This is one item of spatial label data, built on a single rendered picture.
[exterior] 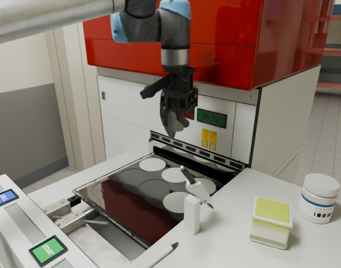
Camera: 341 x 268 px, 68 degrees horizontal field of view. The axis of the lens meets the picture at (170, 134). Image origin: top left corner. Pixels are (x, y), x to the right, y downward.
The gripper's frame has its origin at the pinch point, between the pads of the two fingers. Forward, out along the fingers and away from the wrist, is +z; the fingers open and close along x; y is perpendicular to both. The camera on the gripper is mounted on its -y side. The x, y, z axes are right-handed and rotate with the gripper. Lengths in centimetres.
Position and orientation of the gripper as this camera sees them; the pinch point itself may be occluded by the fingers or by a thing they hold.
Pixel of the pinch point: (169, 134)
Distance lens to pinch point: 75.8
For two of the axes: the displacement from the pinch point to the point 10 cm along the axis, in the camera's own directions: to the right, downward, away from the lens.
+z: 0.2, 9.2, 3.9
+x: 5.1, -3.4, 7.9
